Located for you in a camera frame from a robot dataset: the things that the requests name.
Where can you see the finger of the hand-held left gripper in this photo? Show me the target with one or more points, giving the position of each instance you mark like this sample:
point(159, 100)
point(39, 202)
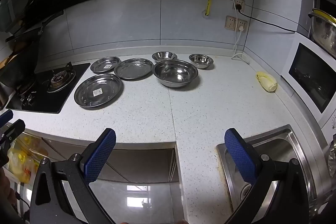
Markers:
point(13, 130)
point(5, 117)

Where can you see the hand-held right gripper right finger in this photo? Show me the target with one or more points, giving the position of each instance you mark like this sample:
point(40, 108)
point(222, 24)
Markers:
point(240, 158)

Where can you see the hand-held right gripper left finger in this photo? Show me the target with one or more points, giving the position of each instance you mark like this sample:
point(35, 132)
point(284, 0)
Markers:
point(101, 155)

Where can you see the large labelled steel plate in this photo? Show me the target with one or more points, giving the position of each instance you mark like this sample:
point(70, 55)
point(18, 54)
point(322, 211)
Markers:
point(86, 94)

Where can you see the small labelled steel plate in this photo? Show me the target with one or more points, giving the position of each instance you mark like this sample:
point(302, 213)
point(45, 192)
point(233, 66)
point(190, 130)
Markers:
point(101, 66)

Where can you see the plain steel plate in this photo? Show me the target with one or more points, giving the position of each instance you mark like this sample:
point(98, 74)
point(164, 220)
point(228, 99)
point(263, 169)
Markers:
point(134, 69)

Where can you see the small deep steel bowl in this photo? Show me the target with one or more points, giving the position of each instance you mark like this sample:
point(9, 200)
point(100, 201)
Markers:
point(201, 60)

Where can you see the large steel bowl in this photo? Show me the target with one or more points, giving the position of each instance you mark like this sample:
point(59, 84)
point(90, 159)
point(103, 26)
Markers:
point(176, 74)

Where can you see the shallow steel bowl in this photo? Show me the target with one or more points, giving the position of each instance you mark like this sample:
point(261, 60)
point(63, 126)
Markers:
point(164, 56)

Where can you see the yellow plastic bag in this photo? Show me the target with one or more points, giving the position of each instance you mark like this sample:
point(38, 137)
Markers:
point(22, 161)

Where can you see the grey cabinet front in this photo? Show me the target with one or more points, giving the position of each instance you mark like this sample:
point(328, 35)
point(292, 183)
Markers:
point(141, 161)

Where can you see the black glass gas stove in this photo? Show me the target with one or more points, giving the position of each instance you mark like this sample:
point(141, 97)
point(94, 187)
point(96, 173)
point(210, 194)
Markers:
point(44, 100)

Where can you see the stainless steel sink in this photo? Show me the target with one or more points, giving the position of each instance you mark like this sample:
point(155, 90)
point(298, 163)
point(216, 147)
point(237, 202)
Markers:
point(286, 145)

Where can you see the black wok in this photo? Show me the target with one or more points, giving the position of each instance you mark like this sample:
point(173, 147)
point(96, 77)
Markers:
point(18, 66)

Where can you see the napa cabbage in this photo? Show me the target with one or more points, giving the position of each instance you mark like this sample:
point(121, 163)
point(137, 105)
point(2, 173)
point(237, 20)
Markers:
point(266, 81)

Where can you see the white microwave oven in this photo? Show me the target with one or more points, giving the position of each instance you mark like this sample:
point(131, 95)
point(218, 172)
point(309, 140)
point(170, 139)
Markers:
point(309, 74)

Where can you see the steel pot with yellow rim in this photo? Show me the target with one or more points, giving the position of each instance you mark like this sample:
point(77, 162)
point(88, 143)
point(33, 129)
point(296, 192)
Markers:
point(324, 29)

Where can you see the white framed window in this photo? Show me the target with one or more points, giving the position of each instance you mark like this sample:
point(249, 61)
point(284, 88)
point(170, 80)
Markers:
point(324, 1)

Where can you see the beige wall socket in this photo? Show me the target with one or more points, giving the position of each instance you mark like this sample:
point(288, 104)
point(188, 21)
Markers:
point(242, 23)
point(230, 22)

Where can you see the white wall socket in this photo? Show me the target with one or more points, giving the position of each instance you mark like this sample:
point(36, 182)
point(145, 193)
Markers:
point(238, 2)

